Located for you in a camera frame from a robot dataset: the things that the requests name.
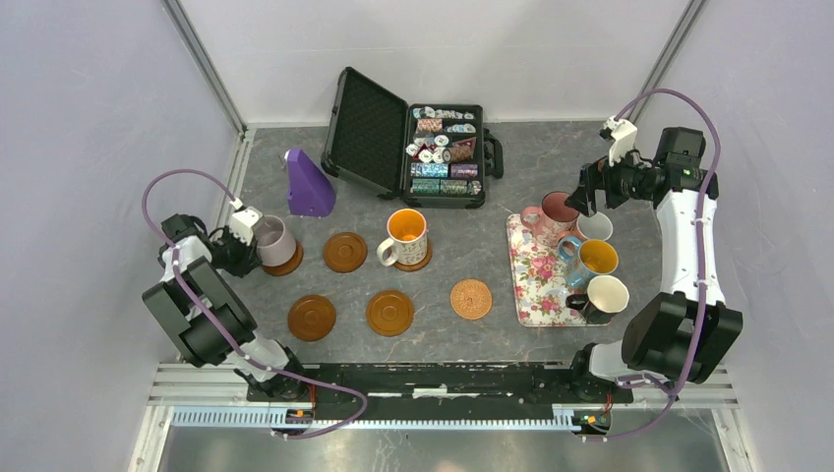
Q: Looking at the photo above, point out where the purple plastic wedge stand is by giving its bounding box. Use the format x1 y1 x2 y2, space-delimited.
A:
284 147 336 217

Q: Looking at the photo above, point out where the purple cable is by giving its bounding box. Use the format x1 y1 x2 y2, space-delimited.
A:
142 169 369 442
576 88 723 444

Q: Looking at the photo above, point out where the floral rectangular tray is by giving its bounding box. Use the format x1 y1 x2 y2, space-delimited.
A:
506 213 589 327

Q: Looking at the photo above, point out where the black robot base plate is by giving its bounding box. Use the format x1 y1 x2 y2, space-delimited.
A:
246 362 634 422

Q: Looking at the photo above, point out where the woven rattan round coaster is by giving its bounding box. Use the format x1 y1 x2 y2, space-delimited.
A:
449 278 493 321

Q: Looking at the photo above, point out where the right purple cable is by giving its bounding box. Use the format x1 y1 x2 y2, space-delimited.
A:
576 88 723 444

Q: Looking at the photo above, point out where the lavender ceramic mug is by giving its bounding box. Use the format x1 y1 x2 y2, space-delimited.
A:
255 215 297 266

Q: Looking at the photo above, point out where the blue mug yellow inside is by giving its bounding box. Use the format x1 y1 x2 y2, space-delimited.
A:
557 236 620 290

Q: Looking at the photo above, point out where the floral mug orange inside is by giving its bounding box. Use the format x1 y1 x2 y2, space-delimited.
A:
377 208 429 266

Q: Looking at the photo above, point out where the pink ceramic mug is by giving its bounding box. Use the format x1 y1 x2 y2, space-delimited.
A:
520 192 579 247

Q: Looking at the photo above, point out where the white ceramic mug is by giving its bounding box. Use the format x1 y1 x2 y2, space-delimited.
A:
575 212 614 241

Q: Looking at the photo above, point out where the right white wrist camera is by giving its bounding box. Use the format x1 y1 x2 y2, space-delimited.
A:
599 116 637 166

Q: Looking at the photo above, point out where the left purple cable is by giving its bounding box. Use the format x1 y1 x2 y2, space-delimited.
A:
142 169 369 442

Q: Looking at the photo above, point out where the black mug cream inside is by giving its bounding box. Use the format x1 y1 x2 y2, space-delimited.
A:
566 275 630 325

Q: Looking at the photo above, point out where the black poker chip case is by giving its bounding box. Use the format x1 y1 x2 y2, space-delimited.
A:
321 67 505 208

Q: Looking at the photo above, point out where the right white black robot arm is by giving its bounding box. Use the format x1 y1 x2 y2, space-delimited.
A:
566 119 743 401

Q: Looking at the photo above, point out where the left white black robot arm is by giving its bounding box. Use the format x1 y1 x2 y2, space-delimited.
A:
142 213 309 401

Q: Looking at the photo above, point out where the brown wooden coaster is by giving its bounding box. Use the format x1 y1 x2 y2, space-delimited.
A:
323 232 368 273
287 295 336 342
262 242 304 276
393 242 433 272
366 290 415 337

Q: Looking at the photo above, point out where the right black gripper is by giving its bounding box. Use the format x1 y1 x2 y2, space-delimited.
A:
565 142 653 217

